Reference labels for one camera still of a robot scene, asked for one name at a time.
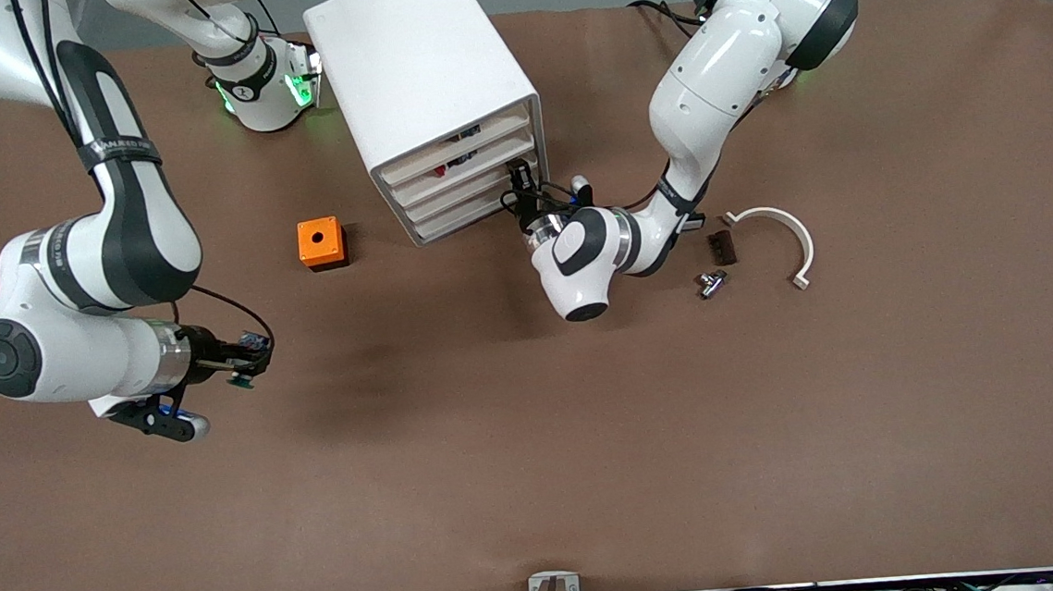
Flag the red black small part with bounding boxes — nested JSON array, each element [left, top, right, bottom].
[[435, 151, 482, 178]]

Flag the brown table mat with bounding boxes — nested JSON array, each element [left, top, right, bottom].
[[0, 0, 1053, 591]]

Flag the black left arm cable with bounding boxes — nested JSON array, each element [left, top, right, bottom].
[[498, 172, 671, 222]]

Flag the black base cable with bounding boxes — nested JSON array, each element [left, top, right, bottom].
[[626, 0, 704, 43]]

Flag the orange box with hole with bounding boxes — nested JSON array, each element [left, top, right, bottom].
[[296, 215, 349, 273]]

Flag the green push button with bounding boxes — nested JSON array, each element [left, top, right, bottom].
[[224, 330, 276, 391]]

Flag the white plastic drawer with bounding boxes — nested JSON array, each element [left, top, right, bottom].
[[377, 113, 536, 188], [395, 154, 544, 227], [406, 174, 549, 245], [385, 132, 541, 208]]

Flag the white drawer cabinet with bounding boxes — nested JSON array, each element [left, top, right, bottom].
[[301, 0, 554, 255]]

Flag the white curved bracket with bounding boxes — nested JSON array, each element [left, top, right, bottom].
[[722, 203, 818, 296]]

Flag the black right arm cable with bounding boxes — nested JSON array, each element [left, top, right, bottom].
[[190, 279, 276, 357]]

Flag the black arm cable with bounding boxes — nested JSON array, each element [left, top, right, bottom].
[[190, 279, 276, 357], [498, 172, 671, 222]]

